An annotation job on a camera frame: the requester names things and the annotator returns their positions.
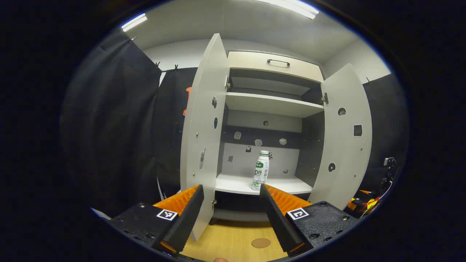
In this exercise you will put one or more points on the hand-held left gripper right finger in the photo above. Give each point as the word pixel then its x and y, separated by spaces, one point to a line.
pixel 278 225

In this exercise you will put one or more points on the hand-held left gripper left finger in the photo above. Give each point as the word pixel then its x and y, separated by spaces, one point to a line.
pixel 187 222

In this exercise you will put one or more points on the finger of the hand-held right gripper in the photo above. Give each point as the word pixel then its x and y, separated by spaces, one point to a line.
pixel 369 203

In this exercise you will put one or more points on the white green drink bottle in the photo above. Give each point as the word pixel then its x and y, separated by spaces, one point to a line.
pixel 260 171

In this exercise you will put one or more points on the brown round coaster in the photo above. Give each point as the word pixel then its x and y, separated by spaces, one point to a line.
pixel 261 243

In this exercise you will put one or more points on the small black box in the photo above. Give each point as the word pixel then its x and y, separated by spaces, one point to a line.
pixel 389 162

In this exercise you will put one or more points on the white flat object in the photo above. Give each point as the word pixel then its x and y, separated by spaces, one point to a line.
pixel 100 213

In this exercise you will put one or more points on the black backdrop cloth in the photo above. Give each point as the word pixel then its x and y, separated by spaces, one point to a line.
pixel 116 127

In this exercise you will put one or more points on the ceiling light strip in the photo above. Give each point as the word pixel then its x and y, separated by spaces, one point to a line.
pixel 134 22
pixel 302 11

